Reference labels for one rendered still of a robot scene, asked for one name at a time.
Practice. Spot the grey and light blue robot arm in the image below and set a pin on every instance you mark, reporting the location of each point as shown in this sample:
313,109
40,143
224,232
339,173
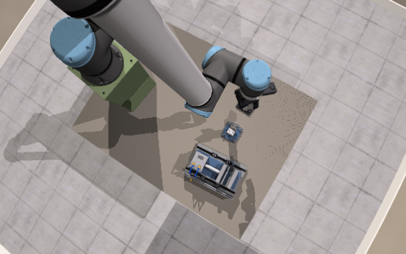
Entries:
138,27

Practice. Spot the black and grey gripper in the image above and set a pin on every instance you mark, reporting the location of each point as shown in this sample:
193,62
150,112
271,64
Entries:
243,103

